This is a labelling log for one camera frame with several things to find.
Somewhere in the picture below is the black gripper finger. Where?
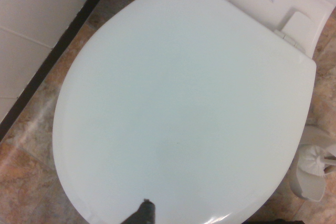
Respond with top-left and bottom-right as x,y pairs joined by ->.
121,198 -> 156,224

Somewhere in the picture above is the white toilet seat lid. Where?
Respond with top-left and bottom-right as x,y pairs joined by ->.
51,0 -> 317,224

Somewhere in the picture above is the white toilet brush holder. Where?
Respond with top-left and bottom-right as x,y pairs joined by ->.
291,119 -> 336,202

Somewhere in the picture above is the white toilet brush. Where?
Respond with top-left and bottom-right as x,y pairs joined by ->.
300,144 -> 336,178

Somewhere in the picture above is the white toilet bowl base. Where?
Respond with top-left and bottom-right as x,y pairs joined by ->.
191,0 -> 334,59

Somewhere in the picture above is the black wall baseboard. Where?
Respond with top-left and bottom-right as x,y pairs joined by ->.
0,0 -> 121,136

